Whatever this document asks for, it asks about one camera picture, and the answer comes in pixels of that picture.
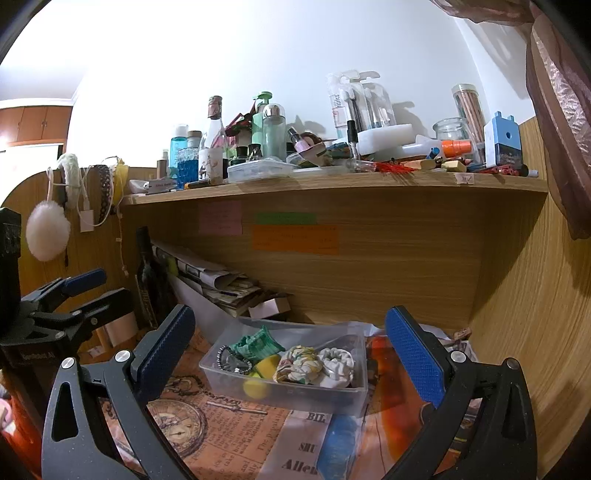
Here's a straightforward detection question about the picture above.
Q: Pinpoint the wooden wall cabinet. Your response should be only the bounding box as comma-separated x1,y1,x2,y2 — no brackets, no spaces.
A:
0,105,75,147

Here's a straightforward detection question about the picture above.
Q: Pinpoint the flat clear plastic box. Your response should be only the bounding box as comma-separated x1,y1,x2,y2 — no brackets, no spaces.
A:
227,159,295,182

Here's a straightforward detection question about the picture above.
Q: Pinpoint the white fuzzy headband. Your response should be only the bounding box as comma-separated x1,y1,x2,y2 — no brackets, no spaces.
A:
58,154,84,201

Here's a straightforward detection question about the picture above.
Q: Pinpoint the floral white scrunchie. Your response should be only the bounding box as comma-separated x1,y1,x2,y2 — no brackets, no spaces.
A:
273,345,324,385

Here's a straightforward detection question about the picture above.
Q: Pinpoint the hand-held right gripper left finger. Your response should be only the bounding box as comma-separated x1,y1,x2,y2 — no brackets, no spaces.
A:
41,304,197,480

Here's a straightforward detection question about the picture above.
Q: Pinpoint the small white cardboard box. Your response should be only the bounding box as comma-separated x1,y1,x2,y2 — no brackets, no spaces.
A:
249,296,291,320

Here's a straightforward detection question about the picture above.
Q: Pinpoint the wooden shelf board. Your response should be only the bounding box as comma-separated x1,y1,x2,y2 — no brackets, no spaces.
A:
121,173,549,206

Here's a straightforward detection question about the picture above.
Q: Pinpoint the brown curtain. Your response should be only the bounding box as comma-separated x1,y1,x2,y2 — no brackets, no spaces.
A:
429,0,591,241

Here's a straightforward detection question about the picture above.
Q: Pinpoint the yellow hanging cloth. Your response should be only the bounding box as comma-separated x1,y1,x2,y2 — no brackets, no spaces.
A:
113,159,130,197

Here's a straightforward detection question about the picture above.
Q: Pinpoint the clear glass bottle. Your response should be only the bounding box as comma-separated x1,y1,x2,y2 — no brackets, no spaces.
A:
201,95,229,178

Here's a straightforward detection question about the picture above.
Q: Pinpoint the white printed cup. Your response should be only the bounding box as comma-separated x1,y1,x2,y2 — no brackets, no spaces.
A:
198,148,227,181

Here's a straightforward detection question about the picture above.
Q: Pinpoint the blister pack of brushes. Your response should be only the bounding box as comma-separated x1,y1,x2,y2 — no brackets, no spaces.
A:
327,70,397,139

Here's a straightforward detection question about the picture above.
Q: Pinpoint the black beaded scrunchie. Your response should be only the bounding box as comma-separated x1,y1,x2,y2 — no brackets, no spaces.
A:
216,344,254,374

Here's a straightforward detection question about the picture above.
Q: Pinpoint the teal liquid bottle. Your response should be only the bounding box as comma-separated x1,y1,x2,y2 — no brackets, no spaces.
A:
169,124,190,178

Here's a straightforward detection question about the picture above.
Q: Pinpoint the clear plastic container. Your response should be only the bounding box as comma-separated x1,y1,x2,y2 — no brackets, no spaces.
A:
198,316,369,416

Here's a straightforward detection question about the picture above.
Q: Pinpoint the green sticky note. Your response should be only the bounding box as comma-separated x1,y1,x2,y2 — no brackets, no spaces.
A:
256,212,318,225

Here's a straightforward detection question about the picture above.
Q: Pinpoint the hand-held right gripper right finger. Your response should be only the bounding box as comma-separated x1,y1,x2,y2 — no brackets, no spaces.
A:
383,305,539,480

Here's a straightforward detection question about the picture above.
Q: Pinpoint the stack of newspapers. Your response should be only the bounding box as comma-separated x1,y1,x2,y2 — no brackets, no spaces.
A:
152,244,294,317

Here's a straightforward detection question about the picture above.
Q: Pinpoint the blue soft pad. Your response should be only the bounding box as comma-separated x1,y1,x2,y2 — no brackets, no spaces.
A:
318,414,362,472

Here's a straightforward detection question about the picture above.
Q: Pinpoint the newspaper print table cover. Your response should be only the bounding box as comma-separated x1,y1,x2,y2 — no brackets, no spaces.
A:
78,318,481,480

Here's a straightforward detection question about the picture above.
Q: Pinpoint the orange sticky note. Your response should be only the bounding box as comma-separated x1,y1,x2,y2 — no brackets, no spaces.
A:
252,225,340,256

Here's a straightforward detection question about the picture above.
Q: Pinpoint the blue glass jar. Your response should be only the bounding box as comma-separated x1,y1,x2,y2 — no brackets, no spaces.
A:
178,148,200,185

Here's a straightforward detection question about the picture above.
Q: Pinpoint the yellow and green scrunchie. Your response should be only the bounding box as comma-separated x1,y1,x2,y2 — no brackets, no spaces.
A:
255,354,282,379

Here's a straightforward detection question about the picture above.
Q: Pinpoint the frosted bottle silver cap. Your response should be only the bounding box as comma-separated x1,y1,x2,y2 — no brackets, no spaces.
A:
262,104,288,160

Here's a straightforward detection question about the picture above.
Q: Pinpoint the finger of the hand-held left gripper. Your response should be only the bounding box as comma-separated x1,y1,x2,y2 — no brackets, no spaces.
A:
32,287,134,344
21,268,108,315

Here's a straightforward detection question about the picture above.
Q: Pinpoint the green knitted scrunchie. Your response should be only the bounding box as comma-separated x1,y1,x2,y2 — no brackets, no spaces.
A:
231,325,286,361

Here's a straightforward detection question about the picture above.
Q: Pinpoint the clear tube of pencils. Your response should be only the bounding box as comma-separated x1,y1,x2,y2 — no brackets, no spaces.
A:
451,83,488,155

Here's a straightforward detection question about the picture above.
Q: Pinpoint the green pump bottle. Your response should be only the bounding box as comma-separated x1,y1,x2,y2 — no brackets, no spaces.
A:
252,91,274,160

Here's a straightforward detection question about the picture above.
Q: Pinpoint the black patterned headband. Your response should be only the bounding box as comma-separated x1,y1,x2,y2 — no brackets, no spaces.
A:
95,165,115,227

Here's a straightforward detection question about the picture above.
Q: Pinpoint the white foam block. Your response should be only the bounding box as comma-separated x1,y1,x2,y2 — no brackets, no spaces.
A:
356,124,414,157

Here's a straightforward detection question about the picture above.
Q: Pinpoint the blue box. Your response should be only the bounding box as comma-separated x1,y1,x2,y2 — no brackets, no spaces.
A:
484,111,525,168

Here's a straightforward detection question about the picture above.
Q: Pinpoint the white powder puff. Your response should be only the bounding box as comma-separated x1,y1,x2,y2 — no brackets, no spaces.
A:
26,199,71,262

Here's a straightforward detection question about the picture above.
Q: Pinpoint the pink sticky note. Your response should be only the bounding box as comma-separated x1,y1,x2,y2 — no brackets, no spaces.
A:
199,202,243,236

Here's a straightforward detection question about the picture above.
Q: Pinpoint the dark wine bottle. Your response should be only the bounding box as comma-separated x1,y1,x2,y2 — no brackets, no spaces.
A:
134,226,178,330

